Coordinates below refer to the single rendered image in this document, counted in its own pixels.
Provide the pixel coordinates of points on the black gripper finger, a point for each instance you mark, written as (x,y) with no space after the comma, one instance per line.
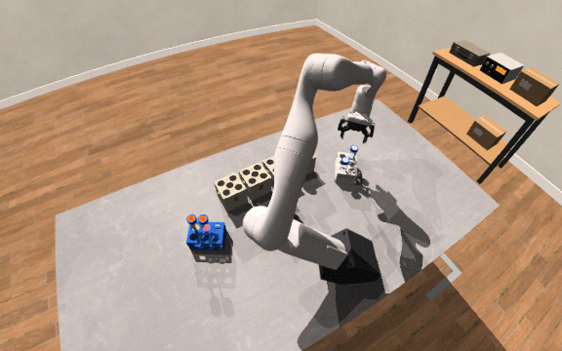
(365,133)
(344,128)

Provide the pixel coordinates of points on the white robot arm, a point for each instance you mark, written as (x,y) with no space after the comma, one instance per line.
(273,226)

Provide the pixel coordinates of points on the blue tube rack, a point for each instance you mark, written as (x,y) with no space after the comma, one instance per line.
(208,239)

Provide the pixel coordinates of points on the white tube rack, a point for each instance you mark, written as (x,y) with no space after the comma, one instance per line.
(351,172)

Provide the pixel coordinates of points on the clear conical tube with tan liquid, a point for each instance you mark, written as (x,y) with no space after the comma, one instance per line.
(192,220)

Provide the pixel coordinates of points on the conical centrifuge tube with pink liquid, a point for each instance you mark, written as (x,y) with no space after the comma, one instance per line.
(203,220)

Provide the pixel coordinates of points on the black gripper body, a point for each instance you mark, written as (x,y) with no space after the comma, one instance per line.
(356,126)

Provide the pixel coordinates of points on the beige block with holes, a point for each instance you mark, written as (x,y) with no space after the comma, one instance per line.
(268,164)
(256,179)
(238,193)
(312,165)

